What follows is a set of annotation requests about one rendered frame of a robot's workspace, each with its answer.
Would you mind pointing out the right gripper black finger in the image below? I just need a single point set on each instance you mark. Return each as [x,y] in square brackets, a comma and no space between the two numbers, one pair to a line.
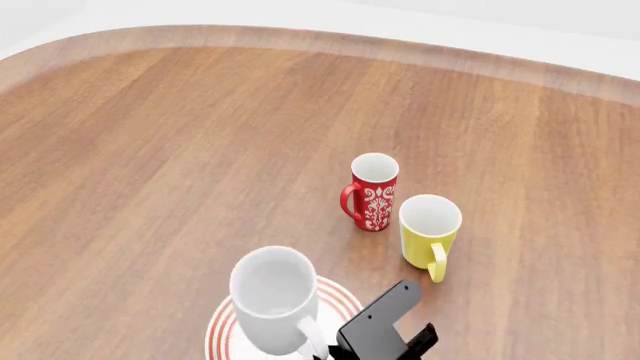
[335,351]
[424,337]

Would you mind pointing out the tall white mug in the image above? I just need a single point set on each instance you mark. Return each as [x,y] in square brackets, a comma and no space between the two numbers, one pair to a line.
[275,296]

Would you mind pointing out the white plate with red rings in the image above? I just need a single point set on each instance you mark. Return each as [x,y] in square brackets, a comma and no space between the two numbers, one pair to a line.
[337,300]

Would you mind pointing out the yellow and white mug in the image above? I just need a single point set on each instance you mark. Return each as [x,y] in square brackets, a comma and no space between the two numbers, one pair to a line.
[425,243]

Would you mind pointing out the red mug with white pattern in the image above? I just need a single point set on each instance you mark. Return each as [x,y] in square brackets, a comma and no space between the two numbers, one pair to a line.
[376,202]

